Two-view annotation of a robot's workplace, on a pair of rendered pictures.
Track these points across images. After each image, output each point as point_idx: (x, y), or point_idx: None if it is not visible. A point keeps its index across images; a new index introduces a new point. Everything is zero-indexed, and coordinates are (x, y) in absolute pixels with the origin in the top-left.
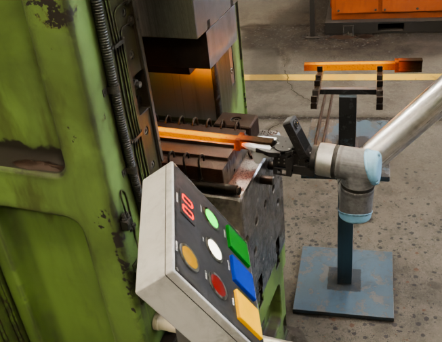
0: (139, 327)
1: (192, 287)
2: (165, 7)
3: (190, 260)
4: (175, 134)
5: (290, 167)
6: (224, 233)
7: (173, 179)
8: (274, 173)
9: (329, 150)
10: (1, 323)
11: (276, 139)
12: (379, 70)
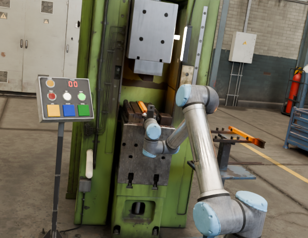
0: (81, 146)
1: (39, 84)
2: (128, 46)
3: (48, 82)
4: (141, 105)
5: (143, 123)
6: (82, 103)
7: (79, 78)
8: (142, 125)
9: (149, 119)
10: (76, 136)
11: None
12: (246, 139)
